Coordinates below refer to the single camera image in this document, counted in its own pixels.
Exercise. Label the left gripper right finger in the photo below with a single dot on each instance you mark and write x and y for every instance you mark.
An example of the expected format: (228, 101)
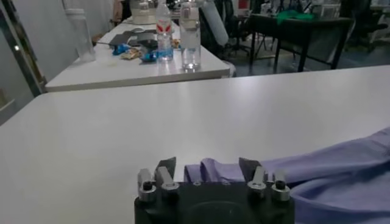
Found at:
(251, 170)

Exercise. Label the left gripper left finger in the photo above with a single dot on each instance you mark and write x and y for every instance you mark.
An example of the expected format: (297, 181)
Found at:
(166, 170)

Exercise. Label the purple t-shirt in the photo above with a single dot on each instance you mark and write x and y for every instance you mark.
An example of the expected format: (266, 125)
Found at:
(335, 182)

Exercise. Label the large white work table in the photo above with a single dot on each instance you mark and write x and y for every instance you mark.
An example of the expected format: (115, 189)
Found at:
(122, 128)

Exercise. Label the white table with snacks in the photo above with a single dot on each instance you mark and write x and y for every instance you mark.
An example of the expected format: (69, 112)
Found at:
(122, 71)

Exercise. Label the blue snack packet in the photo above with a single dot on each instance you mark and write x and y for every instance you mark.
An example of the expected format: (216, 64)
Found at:
(120, 48)
(149, 57)

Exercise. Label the yellow snack packet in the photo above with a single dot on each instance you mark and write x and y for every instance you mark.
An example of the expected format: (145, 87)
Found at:
(131, 54)

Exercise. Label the dark orange snack packet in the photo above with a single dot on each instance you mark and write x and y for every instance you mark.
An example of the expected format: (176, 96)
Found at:
(175, 44)

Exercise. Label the red label water bottle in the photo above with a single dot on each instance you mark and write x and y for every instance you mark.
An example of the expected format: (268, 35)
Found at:
(164, 39)

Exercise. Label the clear plain water bottle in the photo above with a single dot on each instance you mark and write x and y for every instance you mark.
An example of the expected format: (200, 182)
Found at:
(190, 36)

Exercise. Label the black laptop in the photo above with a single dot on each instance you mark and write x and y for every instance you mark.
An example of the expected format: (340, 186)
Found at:
(122, 38)

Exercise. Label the white computer mouse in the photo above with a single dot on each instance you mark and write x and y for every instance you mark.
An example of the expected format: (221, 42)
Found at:
(137, 30)

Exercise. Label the brown cardboard box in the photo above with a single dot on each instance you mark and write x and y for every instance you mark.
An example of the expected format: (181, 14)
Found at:
(97, 38)

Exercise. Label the clear tumbler white lid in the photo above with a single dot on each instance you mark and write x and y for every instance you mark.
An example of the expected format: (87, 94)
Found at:
(82, 36)

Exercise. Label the green cloth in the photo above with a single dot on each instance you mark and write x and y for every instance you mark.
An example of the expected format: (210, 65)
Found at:
(292, 15)

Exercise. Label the pink jacket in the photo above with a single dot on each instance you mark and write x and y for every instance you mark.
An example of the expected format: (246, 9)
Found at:
(117, 9)

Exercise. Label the black table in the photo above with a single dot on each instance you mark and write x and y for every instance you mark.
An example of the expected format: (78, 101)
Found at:
(335, 20)

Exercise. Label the black framed glass door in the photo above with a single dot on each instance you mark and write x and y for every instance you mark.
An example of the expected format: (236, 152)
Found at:
(27, 54)

